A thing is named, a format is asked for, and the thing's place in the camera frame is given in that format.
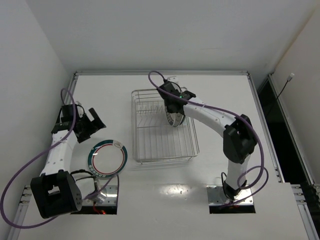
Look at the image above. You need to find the white grey rimmed plate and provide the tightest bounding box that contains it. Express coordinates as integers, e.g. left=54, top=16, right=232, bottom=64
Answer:
left=173, top=113, right=186, bottom=127

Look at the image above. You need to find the green red rimmed plate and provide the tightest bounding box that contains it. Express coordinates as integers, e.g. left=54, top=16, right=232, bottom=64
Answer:
left=87, top=139, right=128, bottom=178
left=166, top=112, right=176, bottom=127

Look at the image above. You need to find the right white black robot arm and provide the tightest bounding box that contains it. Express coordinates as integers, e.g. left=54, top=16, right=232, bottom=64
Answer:
left=158, top=81, right=257, bottom=201

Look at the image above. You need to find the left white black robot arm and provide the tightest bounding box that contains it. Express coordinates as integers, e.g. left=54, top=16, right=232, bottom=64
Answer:
left=30, top=104, right=106, bottom=219

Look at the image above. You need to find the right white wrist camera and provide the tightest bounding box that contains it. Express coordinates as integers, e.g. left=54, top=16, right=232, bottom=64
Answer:
left=167, top=75, right=179, bottom=85

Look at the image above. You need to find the metal wire dish rack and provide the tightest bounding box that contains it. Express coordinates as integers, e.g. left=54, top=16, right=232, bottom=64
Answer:
left=131, top=89, right=200, bottom=164

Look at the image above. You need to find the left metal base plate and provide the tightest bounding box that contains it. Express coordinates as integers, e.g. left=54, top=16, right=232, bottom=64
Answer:
left=82, top=185, right=118, bottom=207

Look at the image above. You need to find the metal base plate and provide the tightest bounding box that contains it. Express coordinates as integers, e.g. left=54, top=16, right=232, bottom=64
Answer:
left=206, top=185, right=254, bottom=207
left=82, top=185, right=118, bottom=207

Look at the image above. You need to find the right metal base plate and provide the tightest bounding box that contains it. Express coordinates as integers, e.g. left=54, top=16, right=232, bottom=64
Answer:
left=206, top=185, right=254, bottom=207

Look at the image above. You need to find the black cable white connector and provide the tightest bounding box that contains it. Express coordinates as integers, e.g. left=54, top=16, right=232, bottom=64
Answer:
left=275, top=72, right=295, bottom=101

